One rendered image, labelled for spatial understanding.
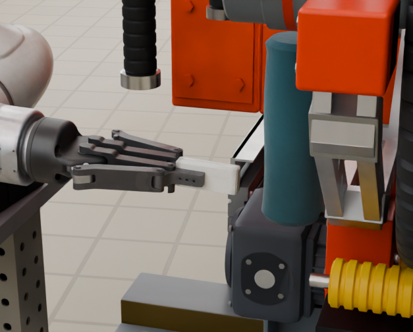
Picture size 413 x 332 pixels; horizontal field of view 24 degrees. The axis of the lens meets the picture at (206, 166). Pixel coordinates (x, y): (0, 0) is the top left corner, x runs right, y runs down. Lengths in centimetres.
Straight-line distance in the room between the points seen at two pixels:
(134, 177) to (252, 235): 53
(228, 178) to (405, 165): 24
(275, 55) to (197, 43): 41
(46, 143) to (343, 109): 35
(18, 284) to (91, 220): 92
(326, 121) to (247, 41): 75
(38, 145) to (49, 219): 147
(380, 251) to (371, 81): 42
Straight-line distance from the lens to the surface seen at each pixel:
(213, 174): 104
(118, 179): 103
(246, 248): 153
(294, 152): 130
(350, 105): 91
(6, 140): 108
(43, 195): 157
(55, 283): 222
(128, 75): 103
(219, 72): 166
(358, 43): 79
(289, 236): 151
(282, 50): 126
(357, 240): 118
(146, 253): 233
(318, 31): 79
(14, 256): 159
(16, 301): 163
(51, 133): 107
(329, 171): 97
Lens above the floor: 105
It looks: 22 degrees down
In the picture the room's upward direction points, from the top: straight up
